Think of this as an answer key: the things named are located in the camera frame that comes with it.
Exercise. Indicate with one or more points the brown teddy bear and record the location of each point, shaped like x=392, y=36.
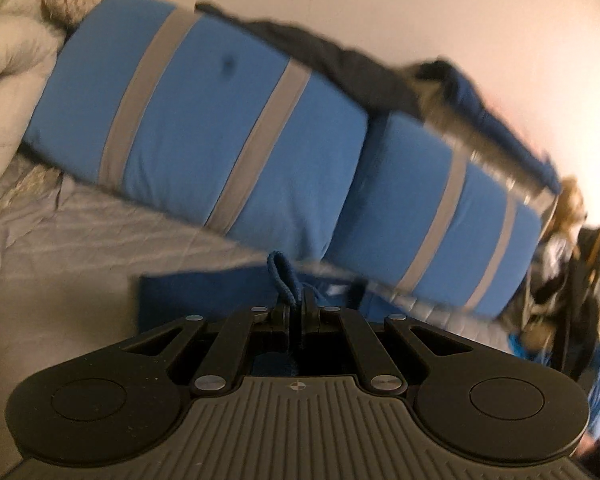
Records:
x=570, y=212

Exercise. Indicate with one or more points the blue pillow, grey stripes, right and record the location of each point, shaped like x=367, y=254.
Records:
x=423, y=219

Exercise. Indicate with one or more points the blue pillow, grey stripes, left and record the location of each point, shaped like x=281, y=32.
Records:
x=187, y=113

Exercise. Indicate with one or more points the black garment behind pillows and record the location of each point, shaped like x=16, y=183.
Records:
x=369, y=83

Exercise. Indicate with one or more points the blue t-shirt with logo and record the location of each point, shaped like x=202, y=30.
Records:
x=218, y=294

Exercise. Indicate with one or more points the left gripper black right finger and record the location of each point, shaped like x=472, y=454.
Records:
x=375, y=370

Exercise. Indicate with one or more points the grey quilted bed cover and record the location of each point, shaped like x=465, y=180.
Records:
x=70, y=257

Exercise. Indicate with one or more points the blue pillow, grey stripes, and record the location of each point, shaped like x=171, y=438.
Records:
x=187, y=113
x=423, y=219

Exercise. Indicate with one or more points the beige quilted comforter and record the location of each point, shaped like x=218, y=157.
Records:
x=25, y=60

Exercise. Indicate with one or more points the black bag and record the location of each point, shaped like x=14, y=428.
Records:
x=558, y=323

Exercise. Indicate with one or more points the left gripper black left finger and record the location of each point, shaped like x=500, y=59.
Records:
x=250, y=343

